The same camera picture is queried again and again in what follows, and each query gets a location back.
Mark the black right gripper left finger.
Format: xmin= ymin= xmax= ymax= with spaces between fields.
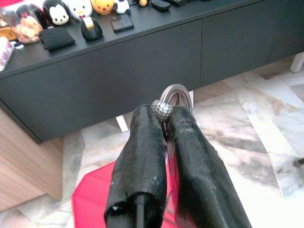
xmin=104 ymin=104 xmax=168 ymax=228

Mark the small black square case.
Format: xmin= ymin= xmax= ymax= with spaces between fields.
xmin=111 ymin=15 xmax=134 ymax=33

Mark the red fabric item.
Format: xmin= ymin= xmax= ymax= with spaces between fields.
xmin=72 ymin=163 xmax=181 ymax=228

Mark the black remote control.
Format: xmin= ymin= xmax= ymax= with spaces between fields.
xmin=166 ymin=0 xmax=188 ymax=7
xmin=151 ymin=0 xmax=171 ymax=11

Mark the colourful printed packet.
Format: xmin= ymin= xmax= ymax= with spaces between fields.
xmin=0 ymin=37 xmax=15 ymax=72

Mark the black quilted pouch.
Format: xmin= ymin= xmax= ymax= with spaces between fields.
xmin=38 ymin=27 xmax=76 ymax=51

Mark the silver dimpled ball charm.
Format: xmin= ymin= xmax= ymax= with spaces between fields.
xmin=151 ymin=99 xmax=173 ymax=122

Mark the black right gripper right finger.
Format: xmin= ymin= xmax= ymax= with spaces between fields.
xmin=167 ymin=105 xmax=252 ymax=228

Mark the silver metal key ring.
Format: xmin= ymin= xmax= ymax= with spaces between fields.
xmin=159 ymin=83 xmax=193 ymax=112

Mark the black sideboard cabinet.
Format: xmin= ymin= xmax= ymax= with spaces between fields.
xmin=0 ymin=0 xmax=304 ymax=145

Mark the white duck egg toy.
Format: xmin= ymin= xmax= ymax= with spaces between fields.
xmin=64 ymin=0 xmax=93 ymax=21

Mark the black white mouse egg toy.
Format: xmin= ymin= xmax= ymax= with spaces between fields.
xmin=42 ymin=0 xmax=71 ymax=26

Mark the yellow bear egg toy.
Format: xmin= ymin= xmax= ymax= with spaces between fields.
xmin=91 ymin=0 xmax=114 ymax=16

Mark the black white panda toy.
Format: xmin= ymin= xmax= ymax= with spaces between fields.
xmin=113 ymin=0 xmax=131 ymax=15

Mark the black egg toy white band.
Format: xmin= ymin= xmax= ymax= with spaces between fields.
xmin=80 ymin=16 xmax=104 ymax=41

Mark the white cabinet leg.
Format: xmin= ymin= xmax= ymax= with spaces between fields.
xmin=289 ymin=52 xmax=304 ymax=73
xmin=115 ymin=114 xmax=130 ymax=133

